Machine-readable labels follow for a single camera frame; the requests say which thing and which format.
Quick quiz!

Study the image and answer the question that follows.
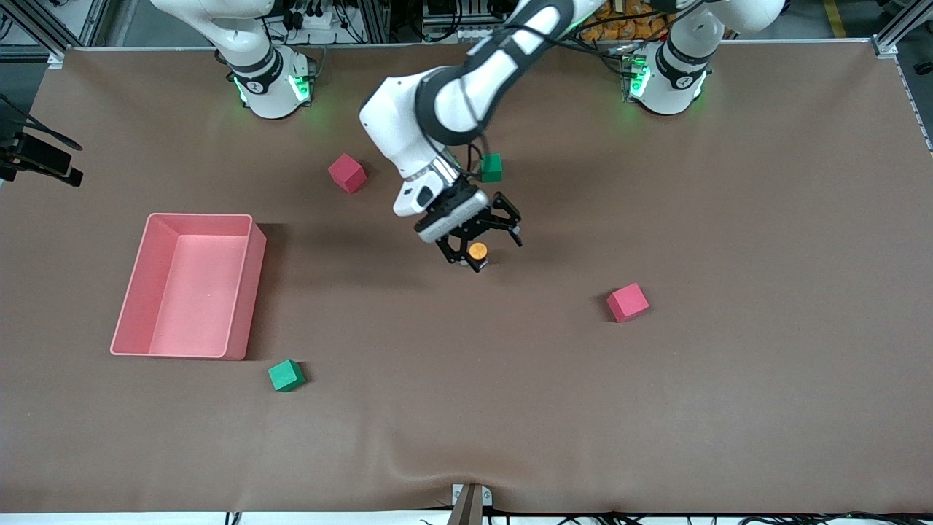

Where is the pink foam cube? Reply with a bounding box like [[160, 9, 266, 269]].
[[606, 283, 650, 324], [327, 153, 367, 195]]

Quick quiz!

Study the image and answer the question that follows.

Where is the white terminal block row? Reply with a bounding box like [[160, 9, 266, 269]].
[[425, 26, 489, 42]]

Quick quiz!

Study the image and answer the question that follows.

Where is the pink plastic bin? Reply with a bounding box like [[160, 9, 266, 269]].
[[109, 212, 268, 362]]

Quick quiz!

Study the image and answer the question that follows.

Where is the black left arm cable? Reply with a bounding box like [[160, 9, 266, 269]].
[[445, 0, 700, 183]]

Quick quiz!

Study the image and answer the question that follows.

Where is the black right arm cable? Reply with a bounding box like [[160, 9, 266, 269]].
[[0, 95, 83, 152]]

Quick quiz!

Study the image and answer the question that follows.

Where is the metal table clamp bracket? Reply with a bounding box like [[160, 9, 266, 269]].
[[447, 483, 494, 525]]

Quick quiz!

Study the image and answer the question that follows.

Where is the aluminium frame post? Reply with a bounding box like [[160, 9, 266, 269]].
[[356, 0, 391, 43]]

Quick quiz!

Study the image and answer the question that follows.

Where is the orange packets pile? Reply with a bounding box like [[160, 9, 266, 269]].
[[583, 0, 675, 42]]

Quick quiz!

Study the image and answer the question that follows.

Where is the white power strip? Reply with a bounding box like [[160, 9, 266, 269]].
[[286, 6, 343, 31]]

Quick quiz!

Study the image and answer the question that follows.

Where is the brown table cover sheet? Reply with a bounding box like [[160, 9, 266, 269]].
[[0, 40, 933, 515]]

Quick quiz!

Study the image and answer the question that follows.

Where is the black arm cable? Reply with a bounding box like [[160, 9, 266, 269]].
[[0, 95, 83, 152], [445, 0, 700, 183]]

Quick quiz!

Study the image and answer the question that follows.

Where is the aluminium frame profile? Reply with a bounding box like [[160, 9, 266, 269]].
[[870, 0, 933, 59], [0, 0, 110, 63]]

